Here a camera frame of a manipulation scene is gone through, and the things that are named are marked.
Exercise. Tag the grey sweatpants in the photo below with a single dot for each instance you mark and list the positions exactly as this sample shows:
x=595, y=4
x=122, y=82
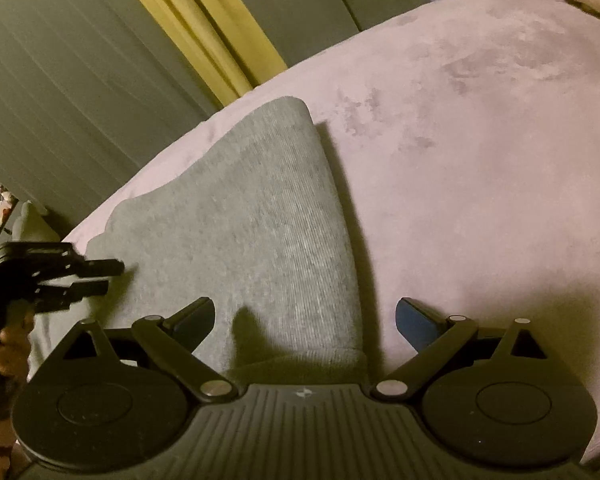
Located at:
x=256, y=226

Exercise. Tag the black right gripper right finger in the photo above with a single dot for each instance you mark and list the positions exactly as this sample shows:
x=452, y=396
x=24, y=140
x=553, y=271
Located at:
x=497, y=398

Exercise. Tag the pink bed blanket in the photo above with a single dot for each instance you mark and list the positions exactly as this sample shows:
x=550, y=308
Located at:
x=464, y=137

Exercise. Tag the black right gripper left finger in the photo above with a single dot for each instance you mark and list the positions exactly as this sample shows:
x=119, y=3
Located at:
x=110, y=400

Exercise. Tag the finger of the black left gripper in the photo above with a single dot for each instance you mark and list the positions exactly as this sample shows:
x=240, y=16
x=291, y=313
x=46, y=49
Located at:
x=75, y=290
x=101, y=268

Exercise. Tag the green curtain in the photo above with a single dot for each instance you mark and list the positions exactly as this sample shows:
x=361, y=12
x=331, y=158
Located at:
x=92, y=90

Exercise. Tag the grey chair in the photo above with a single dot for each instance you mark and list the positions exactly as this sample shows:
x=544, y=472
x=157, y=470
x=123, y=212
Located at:
x=30, y=226

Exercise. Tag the person's left hand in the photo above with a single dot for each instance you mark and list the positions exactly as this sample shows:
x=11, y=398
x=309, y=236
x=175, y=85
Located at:
x=15, y=346

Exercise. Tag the yellow curtain strip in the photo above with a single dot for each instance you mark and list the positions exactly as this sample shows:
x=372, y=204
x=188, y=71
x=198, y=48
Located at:
x=200, y=20

